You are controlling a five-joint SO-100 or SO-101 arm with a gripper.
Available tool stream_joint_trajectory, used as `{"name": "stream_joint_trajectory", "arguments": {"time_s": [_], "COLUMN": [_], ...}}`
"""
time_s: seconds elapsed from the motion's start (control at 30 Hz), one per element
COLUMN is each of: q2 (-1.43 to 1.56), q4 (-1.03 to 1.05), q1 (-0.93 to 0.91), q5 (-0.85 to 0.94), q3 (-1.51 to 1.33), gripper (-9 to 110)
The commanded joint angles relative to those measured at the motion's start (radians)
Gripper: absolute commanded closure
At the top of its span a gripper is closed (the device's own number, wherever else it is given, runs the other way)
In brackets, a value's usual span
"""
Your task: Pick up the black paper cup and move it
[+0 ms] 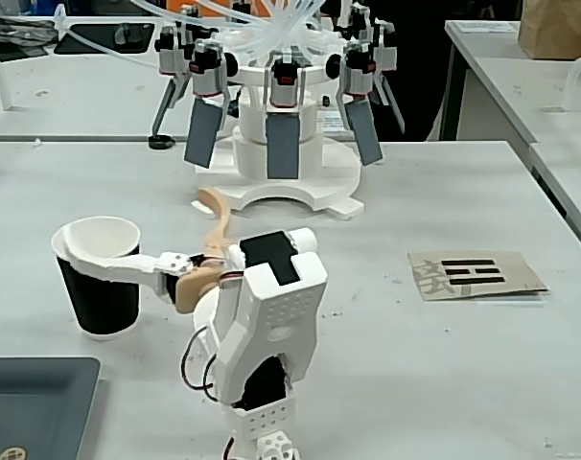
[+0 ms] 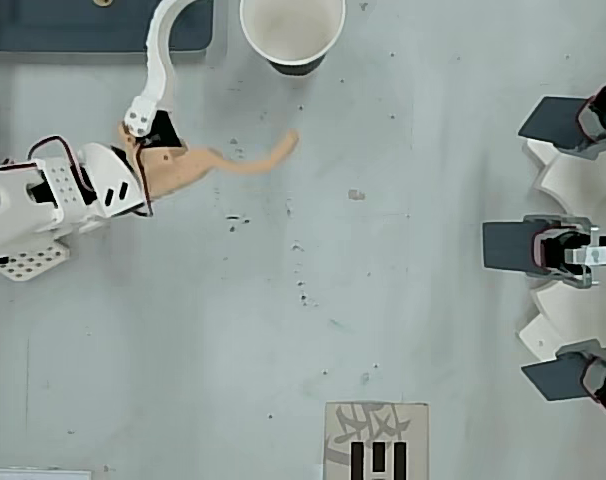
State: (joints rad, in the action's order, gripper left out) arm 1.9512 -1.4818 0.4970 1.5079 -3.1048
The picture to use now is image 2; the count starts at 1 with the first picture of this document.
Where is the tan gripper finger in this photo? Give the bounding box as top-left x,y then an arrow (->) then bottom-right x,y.
204,128 -> 301,177

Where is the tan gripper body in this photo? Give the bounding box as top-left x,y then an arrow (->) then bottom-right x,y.
115,108 -> 223,201

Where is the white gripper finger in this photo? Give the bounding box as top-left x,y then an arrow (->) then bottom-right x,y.
122,0 -> 200,139

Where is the black paper cup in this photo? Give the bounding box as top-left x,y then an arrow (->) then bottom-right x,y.
239,0 -> 348,78

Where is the dark blue-grey tray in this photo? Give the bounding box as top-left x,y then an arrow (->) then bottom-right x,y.
0,0 -> 215,53

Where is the grey servo paddle unit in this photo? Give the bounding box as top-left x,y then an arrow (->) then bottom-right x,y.
520,338 -> 606,419
481,214 -> 606,290
517,83 -> 606,160

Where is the cardboard card with black bars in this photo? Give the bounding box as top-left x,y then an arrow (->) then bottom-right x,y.
324,401 -> 430,480

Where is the red black wrist cable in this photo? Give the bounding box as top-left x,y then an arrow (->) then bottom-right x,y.
27,134 -> 100,202

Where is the red black forearm cable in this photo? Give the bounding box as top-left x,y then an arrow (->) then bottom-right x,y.
0,158 -> 40,176

